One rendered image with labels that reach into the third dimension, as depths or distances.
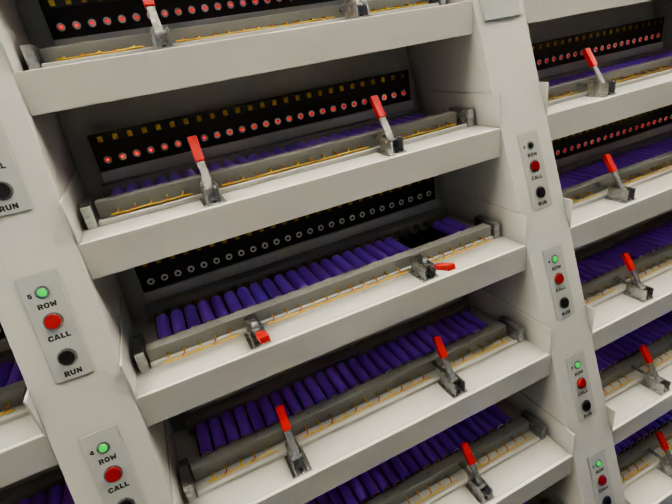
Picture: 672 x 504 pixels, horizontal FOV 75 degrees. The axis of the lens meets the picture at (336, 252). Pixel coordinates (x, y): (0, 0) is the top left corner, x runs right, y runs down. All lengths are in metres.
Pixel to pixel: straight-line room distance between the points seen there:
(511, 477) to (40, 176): 0.82
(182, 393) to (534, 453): 0.62
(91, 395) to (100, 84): 0.35
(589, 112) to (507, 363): 0.45
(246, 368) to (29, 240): 0.29
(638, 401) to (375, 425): 0.55
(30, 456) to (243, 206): 0.37
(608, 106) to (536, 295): 0.36
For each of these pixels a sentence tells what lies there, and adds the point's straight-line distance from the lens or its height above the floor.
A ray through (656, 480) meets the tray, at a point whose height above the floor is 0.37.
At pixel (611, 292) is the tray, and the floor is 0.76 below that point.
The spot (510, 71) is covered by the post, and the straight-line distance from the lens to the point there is 0.79.
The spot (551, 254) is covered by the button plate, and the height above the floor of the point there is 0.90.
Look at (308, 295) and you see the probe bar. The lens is 0.64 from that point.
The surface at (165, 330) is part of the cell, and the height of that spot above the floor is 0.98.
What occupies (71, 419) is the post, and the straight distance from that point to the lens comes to 0.61.
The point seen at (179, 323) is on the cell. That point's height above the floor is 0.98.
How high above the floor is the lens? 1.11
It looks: 8 degrees down
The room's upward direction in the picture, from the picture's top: 16 degrees counter-clockwise
